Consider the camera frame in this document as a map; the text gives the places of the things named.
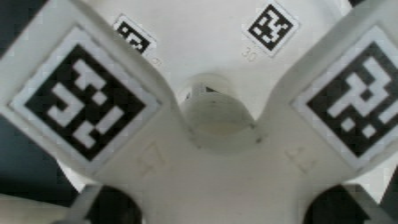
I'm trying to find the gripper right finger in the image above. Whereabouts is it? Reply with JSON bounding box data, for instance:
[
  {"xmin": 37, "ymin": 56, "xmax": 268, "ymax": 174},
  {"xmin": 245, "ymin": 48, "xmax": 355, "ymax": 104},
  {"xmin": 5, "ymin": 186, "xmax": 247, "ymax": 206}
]
[{"xmin": 302, "ymin": 184, "xmax": 391, "ymax": 224}]

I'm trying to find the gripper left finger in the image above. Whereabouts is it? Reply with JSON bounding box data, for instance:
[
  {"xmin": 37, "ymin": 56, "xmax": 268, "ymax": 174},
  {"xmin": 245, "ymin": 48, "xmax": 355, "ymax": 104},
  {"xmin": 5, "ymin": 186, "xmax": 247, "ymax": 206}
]
[{"xmin": 52, "ymin": 184, "xmax": 142, "ymax": 224}]

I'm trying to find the white cylindrical table leg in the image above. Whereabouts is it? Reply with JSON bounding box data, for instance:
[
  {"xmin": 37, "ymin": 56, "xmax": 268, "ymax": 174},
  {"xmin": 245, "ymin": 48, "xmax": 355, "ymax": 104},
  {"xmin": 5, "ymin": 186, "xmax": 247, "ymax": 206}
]
[{"xmin": 178, "ymin": 73, "xmax": 254, "ymax": 135}]

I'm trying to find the white cross-shaped table base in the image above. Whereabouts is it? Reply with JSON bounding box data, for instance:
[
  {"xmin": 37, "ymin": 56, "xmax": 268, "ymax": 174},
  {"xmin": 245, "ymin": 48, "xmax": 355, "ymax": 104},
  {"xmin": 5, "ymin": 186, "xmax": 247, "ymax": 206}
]
[{"xmin": 0, "ymin": 0, "xmax": 398, "ymax": 224}]

